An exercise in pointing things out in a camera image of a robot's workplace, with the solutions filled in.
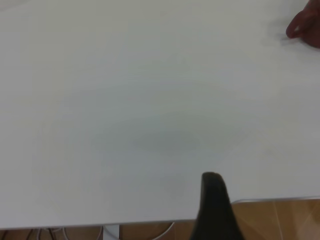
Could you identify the red ceramic mug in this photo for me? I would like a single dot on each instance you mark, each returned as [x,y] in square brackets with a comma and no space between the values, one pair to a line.
[312,37]

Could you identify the white table leg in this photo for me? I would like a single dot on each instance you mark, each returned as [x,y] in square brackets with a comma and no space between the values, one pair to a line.
[111,232]

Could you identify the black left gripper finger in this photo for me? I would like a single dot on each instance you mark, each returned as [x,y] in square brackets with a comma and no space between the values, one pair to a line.
[215,212]

